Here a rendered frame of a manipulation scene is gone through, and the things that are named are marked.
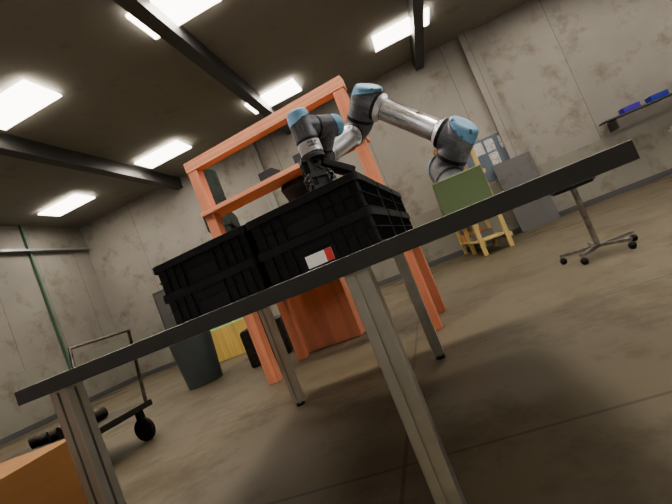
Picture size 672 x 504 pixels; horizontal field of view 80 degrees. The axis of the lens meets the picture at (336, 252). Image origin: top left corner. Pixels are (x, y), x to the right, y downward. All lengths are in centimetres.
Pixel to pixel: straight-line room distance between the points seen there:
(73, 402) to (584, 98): 1097
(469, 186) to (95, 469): 143
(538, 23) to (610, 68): 190
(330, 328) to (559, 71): 874
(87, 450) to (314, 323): 325
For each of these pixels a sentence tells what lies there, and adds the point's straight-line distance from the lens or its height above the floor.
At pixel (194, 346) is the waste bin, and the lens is 557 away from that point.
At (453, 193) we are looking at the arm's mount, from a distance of 147.
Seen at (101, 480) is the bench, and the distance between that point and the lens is 144.
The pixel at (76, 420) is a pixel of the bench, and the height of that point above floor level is 56.
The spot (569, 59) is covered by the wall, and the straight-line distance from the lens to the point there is 1150.
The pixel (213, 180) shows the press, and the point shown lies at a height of 241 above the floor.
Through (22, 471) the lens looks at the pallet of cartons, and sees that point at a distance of 219.
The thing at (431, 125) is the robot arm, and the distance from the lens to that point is 161.
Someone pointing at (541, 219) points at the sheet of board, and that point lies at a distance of 1023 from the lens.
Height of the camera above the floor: 67
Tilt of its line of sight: 3 degrees up
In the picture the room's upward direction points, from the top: 22 degrees counter-clockwise
